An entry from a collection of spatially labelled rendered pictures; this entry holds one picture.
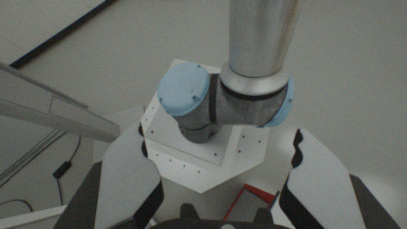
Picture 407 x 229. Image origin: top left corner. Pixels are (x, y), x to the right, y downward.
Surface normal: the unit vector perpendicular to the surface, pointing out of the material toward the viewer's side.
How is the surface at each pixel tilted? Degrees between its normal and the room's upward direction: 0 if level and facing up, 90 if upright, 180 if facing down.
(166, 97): 10
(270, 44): 76
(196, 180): 0
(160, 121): 3
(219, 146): 3
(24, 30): 90
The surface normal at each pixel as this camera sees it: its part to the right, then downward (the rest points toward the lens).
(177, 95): -0.29, -0.41
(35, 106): 0.96, -0.28
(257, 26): -0.36, 0.77
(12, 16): 0.76, 0.56
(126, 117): -0.07, -0.40
